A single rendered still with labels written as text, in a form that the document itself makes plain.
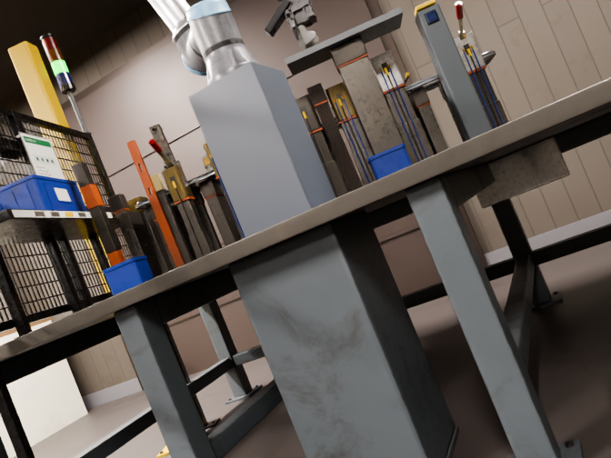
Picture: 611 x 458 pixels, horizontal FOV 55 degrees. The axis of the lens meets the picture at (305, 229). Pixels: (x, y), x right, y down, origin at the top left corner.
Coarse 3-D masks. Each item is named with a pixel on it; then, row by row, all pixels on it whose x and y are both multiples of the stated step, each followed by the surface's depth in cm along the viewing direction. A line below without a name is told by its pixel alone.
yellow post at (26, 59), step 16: (16, 48) 271; (32, 48) 274; (16, 64) 271; (32, 64) 270; (32, 80) 270; (48, 80) 277; (32, 96) 270; (48, 96) 270; (48, 112) 270; (64, 144) 269; (80, 160) 276
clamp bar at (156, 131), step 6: (156, 126) 202; (156, 132) 202; (162, 132) 203; (156, 138) 203; (162, 138) 203; (162, 144) 203; (168, 144) 204; (162, 150) 203; (168, 150) 203; (168, 156) 204; (174, 156) 205; (174, 162) 204
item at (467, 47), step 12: (468, 36) 187; (468, 48) 186; (468, 60) 187; (480, 60) 186; (468, 72) 187; (480, 72) 188; (480, 84) 188; (480, 96) 188; (492, 96) 186; (492, 108) 186; (492, 120) 186; (504, 120) 187
